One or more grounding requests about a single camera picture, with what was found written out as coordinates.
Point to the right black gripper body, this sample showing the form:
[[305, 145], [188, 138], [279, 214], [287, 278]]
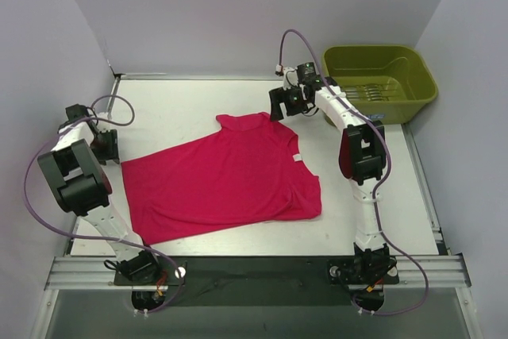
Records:
[[279, 103]]

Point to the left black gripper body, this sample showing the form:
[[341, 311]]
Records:
[[109, 145]]

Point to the pink t shirt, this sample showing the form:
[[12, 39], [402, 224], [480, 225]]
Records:
[[249, 171]]

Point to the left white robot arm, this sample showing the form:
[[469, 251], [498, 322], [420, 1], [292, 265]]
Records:
[[73, 170]]

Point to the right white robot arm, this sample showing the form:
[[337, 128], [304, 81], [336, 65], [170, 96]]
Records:
[[362, 160]]

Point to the olive green plastic basin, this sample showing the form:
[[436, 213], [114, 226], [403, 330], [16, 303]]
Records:
[[385, 82]]

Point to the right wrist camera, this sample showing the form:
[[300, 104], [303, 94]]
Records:
[[288, 75]]

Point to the aluminium front rail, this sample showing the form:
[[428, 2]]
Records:
[[82, 273]]

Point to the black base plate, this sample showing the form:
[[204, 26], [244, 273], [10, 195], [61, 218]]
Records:
[[255, 280]]

